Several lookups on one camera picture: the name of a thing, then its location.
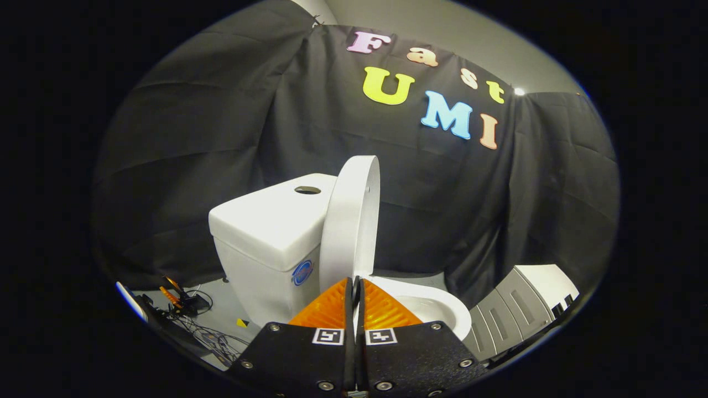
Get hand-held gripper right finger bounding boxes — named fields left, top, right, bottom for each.
left=354, top=277, right=489, bottom=396

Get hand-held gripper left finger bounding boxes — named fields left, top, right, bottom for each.
left=227, top=277, right=355, bottom=396

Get grey drawer cabinet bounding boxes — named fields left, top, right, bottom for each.
left=463, top=264, right=580, bottom=363

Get orange black tool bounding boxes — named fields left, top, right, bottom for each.
left=159, top=276, right=212, bottom=317

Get white flat device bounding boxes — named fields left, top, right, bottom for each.
left=115, top=281, right=149, bottom=323

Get black backdrop cloth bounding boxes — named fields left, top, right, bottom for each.
left=91, top=0, right=621, bottom=310

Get tangled black cables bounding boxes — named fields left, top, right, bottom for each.
left=176, top=310, right=251, bottom=363

